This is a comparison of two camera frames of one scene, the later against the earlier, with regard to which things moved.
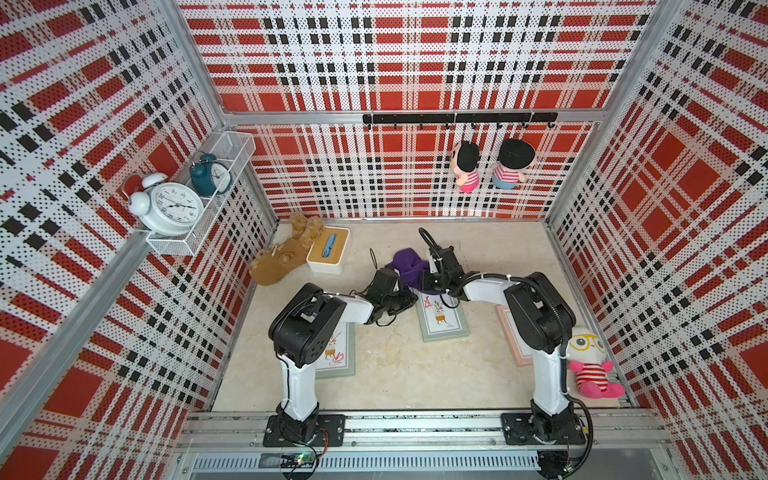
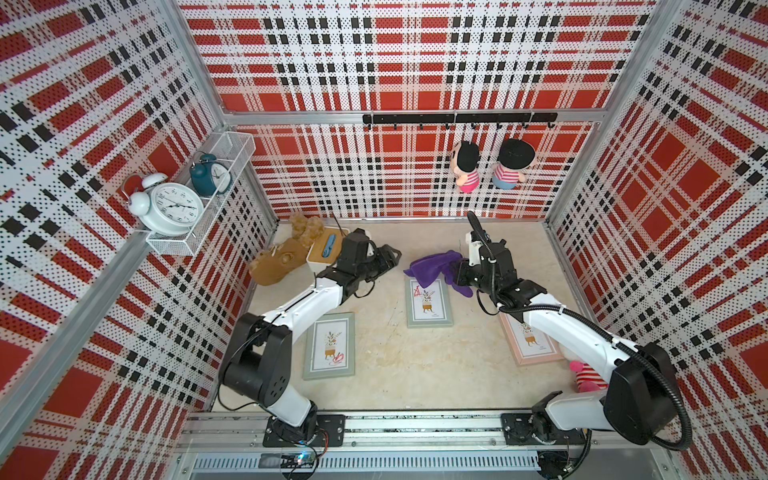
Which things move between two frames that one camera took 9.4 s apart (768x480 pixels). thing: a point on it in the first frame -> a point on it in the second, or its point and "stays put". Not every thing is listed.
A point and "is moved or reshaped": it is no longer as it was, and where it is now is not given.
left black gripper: x=407 y=299 -> x=386 y=260
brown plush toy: x=271 y=265 stays put
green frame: x=440 y=317 is moved or reshaped
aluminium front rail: x=605 y=429 stays put
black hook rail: x=463 y=117 stays put
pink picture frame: x=523 y=354 stays put
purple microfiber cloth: x=411 y=269 is moved or reshaped
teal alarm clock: x=209 y=176 stays put
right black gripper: x=426 y=277 -> x=461 y=274
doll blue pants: x=514 y=155 stays put
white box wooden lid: x=328 y=255 stays put
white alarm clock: x=167 y=208 stays put
